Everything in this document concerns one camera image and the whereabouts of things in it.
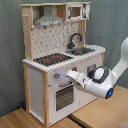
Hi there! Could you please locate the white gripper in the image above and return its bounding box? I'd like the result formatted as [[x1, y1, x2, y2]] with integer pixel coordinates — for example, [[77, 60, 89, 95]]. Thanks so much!
[[66, 70, 89, 90]]

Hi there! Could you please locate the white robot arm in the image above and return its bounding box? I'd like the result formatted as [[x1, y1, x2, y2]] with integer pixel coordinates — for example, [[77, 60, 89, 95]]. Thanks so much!
[[66, 37, 128, 99]]

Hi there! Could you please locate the wooden toy kitchen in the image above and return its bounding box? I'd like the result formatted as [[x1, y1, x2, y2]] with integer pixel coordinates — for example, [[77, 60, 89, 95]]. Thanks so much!
[[22, 2, 105, 128]]

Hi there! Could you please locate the grey right stove knob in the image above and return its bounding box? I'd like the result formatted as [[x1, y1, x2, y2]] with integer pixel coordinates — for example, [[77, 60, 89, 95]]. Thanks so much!
[[71, 66, 78, 73]]

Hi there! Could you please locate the grey stove knob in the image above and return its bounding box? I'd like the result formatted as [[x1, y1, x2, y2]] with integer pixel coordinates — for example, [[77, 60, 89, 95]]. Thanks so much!
[[54, 73, 60, 79], [71, 66, 78, 73]]

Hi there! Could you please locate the white dishwasher door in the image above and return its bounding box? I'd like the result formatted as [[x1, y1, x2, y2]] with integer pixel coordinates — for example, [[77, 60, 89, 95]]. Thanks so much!
[[79, 59, 103, 104]]

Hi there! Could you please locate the white toy oven door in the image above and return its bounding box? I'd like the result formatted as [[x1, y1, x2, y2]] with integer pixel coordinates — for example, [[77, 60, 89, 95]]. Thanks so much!
[[55, 85, 74, 111]]

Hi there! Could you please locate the grey left stove knob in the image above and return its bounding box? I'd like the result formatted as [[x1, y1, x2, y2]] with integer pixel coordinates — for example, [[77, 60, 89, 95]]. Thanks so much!
[[54, 73, 60, 79]]

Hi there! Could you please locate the grey toy sink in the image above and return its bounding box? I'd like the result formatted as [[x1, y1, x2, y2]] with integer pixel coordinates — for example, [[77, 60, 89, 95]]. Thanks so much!
[[65, 47, 95, 55]]

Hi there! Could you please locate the black toy faucet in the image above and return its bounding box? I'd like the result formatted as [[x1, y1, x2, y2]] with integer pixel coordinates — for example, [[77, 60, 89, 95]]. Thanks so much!
[[67, 33, 82, 49]]

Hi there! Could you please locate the black toy stovetop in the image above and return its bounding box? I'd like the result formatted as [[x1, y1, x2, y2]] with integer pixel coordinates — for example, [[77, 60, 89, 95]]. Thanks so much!
[[34, 53, 71, 66]]

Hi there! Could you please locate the grey range hood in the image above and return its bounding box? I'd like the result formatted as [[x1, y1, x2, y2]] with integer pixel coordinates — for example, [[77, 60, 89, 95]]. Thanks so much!
[[35, 5, 64, 27]]

